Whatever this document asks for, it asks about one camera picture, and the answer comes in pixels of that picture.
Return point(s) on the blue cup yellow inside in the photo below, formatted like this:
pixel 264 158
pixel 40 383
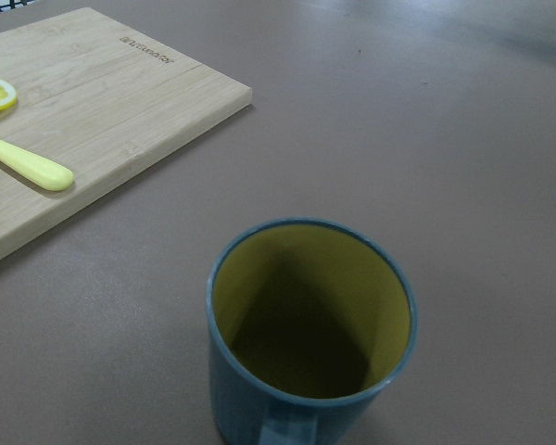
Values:
pixel 308 321

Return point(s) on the wooden cutting board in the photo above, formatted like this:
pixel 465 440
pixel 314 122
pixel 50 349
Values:
pixel 102 99

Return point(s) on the yellow plastic knife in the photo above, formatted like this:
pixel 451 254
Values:
pixel 41 171

